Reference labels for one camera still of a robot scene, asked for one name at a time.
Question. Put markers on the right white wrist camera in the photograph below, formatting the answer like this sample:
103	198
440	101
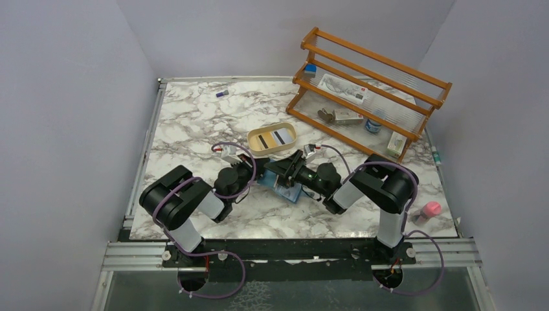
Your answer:
310	151

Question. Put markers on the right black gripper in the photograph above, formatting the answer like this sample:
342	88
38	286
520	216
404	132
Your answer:
289	167

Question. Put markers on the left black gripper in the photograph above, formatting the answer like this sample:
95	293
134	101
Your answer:
259	169

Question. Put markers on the blue grey block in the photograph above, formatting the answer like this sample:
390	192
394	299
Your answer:
310	70

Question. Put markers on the grey metal clip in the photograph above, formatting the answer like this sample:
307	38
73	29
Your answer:
326	116

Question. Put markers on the small white green box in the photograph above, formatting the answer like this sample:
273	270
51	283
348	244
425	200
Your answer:
396	145

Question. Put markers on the grey card with black stripe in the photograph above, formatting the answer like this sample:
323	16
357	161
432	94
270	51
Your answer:
282	136

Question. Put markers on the green white marker pen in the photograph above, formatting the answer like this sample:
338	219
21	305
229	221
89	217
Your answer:
436	156

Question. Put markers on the orange wooden shelf rack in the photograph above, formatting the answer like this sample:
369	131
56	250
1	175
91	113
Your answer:
400	97

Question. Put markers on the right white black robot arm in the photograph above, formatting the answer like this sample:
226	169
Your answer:
389	185

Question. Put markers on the white printed flat package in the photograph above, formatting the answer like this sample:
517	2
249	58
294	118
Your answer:
343	89

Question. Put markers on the small purple white object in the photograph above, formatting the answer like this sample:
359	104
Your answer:
222	94

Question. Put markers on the small grey cardboard box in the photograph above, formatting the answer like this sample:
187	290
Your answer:
343	116

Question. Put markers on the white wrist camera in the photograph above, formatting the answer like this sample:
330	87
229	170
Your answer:
229	154
310	151

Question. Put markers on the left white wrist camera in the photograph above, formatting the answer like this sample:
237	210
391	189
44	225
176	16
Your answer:
229	154

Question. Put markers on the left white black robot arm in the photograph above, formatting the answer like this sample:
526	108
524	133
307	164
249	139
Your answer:
173	198

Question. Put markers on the blue white small jar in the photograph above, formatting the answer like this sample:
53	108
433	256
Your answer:
372	126

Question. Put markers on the pink bottle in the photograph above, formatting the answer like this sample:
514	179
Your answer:
428	211

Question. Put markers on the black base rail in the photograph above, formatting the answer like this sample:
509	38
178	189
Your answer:
227	260

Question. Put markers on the blue leather card holder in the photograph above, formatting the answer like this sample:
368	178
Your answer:
270	180

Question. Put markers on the beige oval tray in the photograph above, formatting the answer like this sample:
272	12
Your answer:
253	145

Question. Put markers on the yellow card with black stripe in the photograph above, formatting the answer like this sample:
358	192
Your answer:
265	141

